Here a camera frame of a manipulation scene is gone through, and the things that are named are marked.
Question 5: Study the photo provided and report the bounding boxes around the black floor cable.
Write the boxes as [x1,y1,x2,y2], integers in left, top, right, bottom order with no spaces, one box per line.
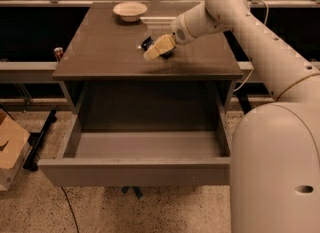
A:
[60,186,80,233]

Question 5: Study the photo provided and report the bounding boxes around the white ceramic bowl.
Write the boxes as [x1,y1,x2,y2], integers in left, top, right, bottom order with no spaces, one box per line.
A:
[113,2,147,22]

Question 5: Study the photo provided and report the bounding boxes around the cardboard box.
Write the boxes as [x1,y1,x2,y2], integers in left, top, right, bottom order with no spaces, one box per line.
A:
[0,110,30,191]

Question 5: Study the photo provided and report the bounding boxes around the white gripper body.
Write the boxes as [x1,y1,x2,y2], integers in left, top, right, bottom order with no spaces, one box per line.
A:
[170,2,228,45]

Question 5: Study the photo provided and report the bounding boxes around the black metal floor stand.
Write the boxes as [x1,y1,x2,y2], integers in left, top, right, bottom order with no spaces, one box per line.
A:
[23,110,57,171]

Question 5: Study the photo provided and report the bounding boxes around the white cable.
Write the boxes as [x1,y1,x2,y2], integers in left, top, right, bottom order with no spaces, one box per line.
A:
[233,0,270,94]

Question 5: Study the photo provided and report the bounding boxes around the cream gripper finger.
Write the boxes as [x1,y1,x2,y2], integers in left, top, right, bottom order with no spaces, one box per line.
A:
[143,34,177,61]

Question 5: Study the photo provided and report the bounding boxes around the red soda can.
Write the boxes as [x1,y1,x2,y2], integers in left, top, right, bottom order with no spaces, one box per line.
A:
[54,47,64,62]

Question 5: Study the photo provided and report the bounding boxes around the open grey top drawer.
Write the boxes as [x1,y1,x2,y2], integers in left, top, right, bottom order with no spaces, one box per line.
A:
[39,115,230,187]

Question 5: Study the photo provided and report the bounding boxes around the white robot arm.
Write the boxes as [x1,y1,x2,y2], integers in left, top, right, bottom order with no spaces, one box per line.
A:
[144,0,320,233]

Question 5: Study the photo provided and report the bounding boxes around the grey cabinet with top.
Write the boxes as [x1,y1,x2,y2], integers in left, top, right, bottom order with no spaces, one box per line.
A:
[53,4,242,132]

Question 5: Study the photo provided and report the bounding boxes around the blue tape cross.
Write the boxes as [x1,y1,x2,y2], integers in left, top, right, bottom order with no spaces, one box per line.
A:
[121,186,143,200]

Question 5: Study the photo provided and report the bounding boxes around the dark blue rxbar wrapper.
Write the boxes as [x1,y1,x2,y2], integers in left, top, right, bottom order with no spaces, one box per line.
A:
[141,36,174,59]

